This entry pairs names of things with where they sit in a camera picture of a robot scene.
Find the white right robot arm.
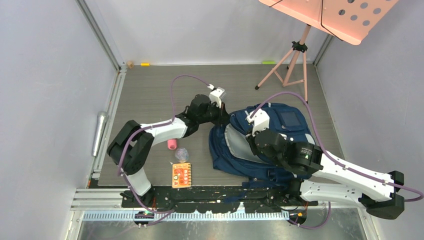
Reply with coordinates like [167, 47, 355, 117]
[246, 129, 405, 220]

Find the pink highlighter marker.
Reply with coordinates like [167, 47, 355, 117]
[167, 138, 178, 150]

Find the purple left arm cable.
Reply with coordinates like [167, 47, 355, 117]
[116, 74, 216, 227]

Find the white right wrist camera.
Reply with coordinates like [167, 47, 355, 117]
[246, 108, 270, 136]

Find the silver metal cylinder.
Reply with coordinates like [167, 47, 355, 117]
[91, 111, 109, 157]

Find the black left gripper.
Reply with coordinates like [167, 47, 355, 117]
[197, 99, 231, 126]

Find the small wooden block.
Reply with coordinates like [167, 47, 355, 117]
[126, 61, 134, 69]

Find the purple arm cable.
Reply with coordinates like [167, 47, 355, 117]
[116, 74, 216, 227]
[246, 91, 424, 230]

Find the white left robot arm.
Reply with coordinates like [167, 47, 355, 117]
[106, 94, 230, 207]

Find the pink music stand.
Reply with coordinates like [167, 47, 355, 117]
[255, 0, 397, 101]

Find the orange spiral notepad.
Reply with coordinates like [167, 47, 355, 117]
[171, 162, 192, 189]

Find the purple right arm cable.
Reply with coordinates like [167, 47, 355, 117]
[246, 91, 424, 230]

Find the navy blue backpack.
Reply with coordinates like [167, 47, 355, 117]
[208, 103, 315, 187]

